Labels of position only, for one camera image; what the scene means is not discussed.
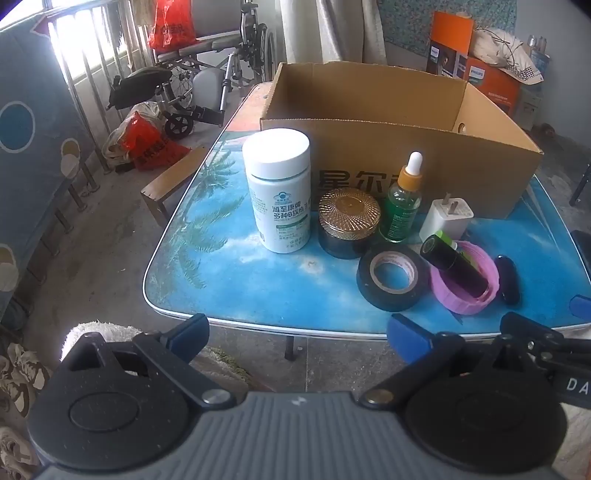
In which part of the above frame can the white fluffy towel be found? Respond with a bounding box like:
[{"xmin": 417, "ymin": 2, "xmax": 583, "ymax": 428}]
[{"xmin": 60, "ymin": 318, "xmax": 145, "ymax": 376}]

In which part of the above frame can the white charger plug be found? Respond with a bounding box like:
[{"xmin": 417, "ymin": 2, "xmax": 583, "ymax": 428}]
[{"xmin": 419, "ymin": 193, "xmax": 475, "ymax": 245}]

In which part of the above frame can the white supplement bottle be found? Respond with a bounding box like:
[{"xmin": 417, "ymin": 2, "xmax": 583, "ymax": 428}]
[{"xmin": 242, "ymin": 129, "xmax": 311, "ymax": 254}]

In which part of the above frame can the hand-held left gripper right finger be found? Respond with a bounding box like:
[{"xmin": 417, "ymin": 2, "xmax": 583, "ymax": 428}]
[{"xmin": 358, "ymin": 315, "xmax": 539, "ymax": 411}]

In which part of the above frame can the green dropper bottle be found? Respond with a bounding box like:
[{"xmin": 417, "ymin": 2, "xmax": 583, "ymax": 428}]
[{"xmin": 379, "ymin": 151, "xmax": 423, "ymax": 244}]

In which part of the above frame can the blue patterned wall cloth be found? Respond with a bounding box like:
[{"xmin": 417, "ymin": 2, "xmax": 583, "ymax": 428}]
[{"xmin": 379, "ymin": 0, "xmax": 518, "ymax": 58}]

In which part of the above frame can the white plastic bag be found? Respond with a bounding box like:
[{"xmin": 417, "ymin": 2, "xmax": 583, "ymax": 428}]
[{"xmin": 102, "ymin": 102, "xmax": 162, "ymax": 163}]

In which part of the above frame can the beige hat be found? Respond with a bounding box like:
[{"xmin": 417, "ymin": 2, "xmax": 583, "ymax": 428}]
[{"xmin": 473, "ymin": 27, "xmax": 546, "ymax": 85}]

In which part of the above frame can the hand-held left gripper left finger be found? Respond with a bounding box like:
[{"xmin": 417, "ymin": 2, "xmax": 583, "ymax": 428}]
[{"xmin": 59, "ymin": 313, "xmax": 237, "ymax": 411}]

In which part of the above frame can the dark jar with gold lid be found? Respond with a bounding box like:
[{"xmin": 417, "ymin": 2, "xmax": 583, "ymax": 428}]
[{"xmin": 318, "ymin": 188, "xmax": 382, "ymax": 259}]

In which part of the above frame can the black flashlight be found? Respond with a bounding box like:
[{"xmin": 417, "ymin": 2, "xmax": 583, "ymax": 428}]
[{"xmin": 420, "ymin": 234, "xmax": 496, "ymax": 297}]

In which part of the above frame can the black key fob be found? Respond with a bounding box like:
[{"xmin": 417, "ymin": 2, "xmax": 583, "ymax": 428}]
[{"xmin": 494, "ymin": 255, "xmax": 520, "ymax": 305}]

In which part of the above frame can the wheelchair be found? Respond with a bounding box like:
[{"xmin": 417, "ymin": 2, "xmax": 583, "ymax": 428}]
[{"xmin": 150, "ymin": 0, "xmax": 282, "ymax": 141}]

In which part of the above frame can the beige sneaker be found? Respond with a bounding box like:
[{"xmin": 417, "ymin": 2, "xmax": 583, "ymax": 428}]
[
  {"xmin": 0, "ymin": 344, "xmax": 51, "ymax": 417},
  {"xmin": 0, "ymin": 427, "xmax": 38, "ymax": 468}
]

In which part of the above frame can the black tape roll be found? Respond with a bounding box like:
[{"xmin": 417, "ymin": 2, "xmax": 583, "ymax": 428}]
[{"xmin": 356, "ymin": 244, "xmax": 432, "ymax": 312}]

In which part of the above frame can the tall orange carton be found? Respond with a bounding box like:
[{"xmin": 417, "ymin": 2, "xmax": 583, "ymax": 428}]
[{"xmin": 427, "ymin": 11, "xmax": 476, "ymax": 80}]

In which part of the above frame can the grey printed bed sheet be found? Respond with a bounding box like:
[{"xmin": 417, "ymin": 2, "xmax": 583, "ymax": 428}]
[{"xmin": 0, "ymin": 14, "xmax": 95, "ymax": 319}]

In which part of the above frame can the red plastic bag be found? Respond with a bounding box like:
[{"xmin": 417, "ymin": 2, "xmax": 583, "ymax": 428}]
[
  {"xmin": 124, "ymin": 112, "xmax": 192, "ymax": 171},
  {"xmin": 148, "ymin": 0, "xmax": 197, "ymax": 51}
]

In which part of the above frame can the beige curtain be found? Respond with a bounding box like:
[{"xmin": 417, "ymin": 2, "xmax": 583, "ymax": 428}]
[{"xmin": 318, "ymin": 0, "xmax": 386, "ymax": 65}]

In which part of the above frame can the wooden stool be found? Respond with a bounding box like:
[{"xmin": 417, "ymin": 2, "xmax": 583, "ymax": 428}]
[{"xmin": 141, "ymin": 147, "xmax": 208, "ymax": 227}]

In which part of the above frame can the metal railing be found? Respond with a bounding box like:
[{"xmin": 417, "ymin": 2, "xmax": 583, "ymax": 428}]
[{"xmin": 44, "ymin": 0, "xmax": 153, "ymax": 172}]

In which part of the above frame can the large orange carton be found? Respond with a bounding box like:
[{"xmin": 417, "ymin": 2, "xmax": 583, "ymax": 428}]
[{"xmin": 457, "ymin": 55, "xmax": 532, "ymax": 117}]

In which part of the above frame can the brown cardboard box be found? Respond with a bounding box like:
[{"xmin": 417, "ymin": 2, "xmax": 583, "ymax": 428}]
[{"xmin": 259, "ymin": 61, "xmax": 544, "ymax": 221}]

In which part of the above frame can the pink plastic lid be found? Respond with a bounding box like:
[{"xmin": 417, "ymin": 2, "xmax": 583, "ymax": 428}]
[{"xmin": 429, "ymin": 241, "xmax": 502, "ymax": 316}]

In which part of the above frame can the black seat cushion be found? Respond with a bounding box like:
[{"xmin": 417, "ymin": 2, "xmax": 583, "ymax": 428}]
[{"xmin": 106, "ymin": 67, "xmax": 174, "ymax": 110}]

